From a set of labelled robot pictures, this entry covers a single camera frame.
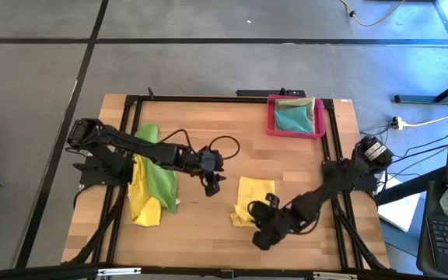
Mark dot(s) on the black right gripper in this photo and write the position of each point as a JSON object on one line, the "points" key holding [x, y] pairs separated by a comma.
{"points": [[274, 219]]}

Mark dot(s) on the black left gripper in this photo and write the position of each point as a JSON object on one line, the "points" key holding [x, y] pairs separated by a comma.
{"points": [[208, 176]]}

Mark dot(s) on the yellow microfiber towel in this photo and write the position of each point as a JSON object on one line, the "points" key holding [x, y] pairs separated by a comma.
{"points": [[144, 214], [253, 190]]}

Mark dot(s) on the bright green microfiber towel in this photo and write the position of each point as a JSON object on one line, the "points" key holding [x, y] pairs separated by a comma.
{"points": [[163, 183]]}

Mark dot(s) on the teal microfiber towel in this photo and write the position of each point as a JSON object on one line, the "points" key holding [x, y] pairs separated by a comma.
{"points": [[292, 120]]}

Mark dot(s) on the pale green microfiber towel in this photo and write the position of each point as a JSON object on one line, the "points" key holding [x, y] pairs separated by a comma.
{"points": [[294, 102]]}

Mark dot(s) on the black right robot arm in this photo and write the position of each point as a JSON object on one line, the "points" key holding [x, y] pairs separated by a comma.
{"points": [[325, 190]]}

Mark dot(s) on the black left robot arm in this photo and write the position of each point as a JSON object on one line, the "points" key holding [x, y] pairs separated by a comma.
{"points": [[138, 145]]}

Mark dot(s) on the pink plastic bin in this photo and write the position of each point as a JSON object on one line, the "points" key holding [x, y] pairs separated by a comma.
{"points": [[270, 116]]}

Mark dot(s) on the white flat box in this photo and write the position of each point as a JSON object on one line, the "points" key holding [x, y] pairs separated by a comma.
{"points": [[399, 212]]}

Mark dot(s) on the white power strip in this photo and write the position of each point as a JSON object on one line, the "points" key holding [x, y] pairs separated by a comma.
{"points": [[398, 123]]}

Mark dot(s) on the grey-blue desk foot bar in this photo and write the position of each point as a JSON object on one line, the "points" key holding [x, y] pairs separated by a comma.
{"points": [[422, 99]]}

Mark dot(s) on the black rig beam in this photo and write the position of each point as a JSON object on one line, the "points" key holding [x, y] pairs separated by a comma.
{"points": [[33, 272]]}

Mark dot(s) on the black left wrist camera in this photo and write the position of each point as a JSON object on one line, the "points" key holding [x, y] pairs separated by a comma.
{"points": [[212, 160]]}

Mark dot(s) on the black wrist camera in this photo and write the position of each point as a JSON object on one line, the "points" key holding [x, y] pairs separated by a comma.
{"points": [[263, 240], [212, 160]]}

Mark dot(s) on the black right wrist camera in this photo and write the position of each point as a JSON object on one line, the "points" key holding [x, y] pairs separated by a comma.
{"points": [[263, 240]]}

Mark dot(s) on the small black camera box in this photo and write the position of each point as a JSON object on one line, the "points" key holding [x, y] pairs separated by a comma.
{"points": [[227, 274]]}

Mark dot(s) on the black aluminium table frame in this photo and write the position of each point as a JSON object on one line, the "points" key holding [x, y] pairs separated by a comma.
{"points": [[208, 99]]}

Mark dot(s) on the silver metal bracket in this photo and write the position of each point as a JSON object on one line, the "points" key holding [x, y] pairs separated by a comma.
{"points": [[119, 271], [334, 276]]}

